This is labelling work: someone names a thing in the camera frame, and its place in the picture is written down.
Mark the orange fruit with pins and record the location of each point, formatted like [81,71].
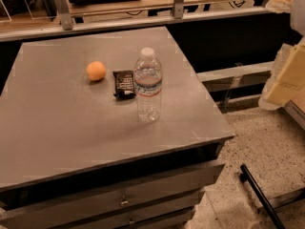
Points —
[96,71]

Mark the black metal bar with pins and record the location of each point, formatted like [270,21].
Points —
[247,176]

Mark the upper drawer knob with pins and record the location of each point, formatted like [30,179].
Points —
[124,202]

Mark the metal railing frame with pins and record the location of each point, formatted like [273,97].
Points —
[71,19]

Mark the grey drawer cabinet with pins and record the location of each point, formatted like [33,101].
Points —
[69,150]

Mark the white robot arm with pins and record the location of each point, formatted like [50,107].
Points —
[296,9]

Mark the drawer knob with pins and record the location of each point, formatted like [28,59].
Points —
[124,202]
[131,221]

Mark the lower drawer knob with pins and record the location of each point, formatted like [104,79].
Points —
[131,221]

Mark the black snack packet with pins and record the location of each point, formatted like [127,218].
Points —
[123,83]

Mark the clear plastic water bottle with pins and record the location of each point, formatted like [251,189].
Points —
[147,78]

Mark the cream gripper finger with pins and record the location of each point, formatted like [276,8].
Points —
[287,77]

